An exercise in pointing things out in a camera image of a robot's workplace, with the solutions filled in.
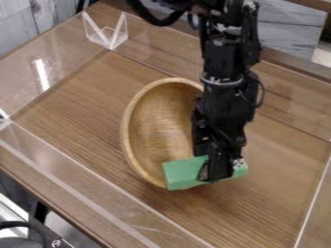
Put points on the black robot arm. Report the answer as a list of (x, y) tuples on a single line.
[(228, 33)]

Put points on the brown wooden bowl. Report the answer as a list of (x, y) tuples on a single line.
[(154, 128)]

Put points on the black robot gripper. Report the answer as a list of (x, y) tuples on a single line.
[(224, 109)]

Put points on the green rectangular block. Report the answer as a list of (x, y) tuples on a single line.
[(180, 173)]

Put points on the clear acrylic corner bracket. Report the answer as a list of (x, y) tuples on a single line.
[(105, 36)]

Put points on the clear acrylic tray walls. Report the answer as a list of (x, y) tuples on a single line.
[(64, 91)]

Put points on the black table leg frame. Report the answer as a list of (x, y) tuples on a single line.
[(49, 238)]

